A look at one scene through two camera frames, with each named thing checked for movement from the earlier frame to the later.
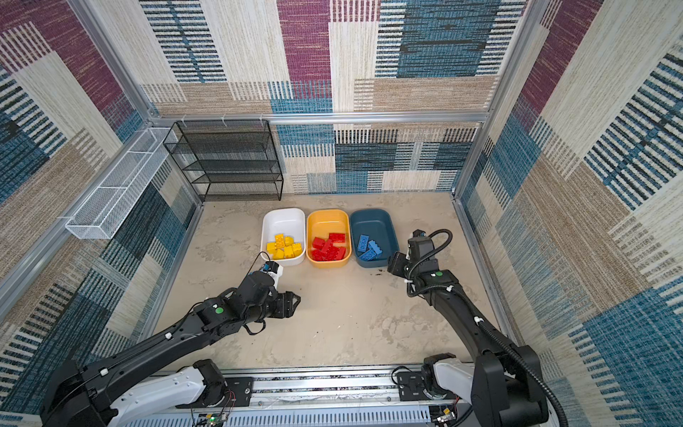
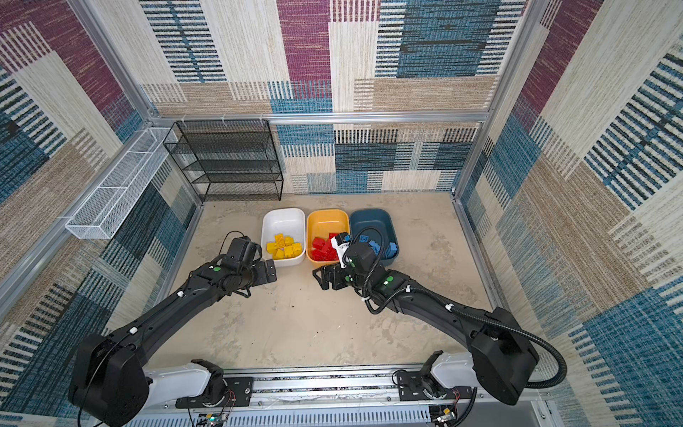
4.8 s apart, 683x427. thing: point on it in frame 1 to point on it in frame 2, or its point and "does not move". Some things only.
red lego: (328, 249) does not move
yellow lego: (297, 249) does not move
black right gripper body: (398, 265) to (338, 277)
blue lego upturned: (375, 247) does not move
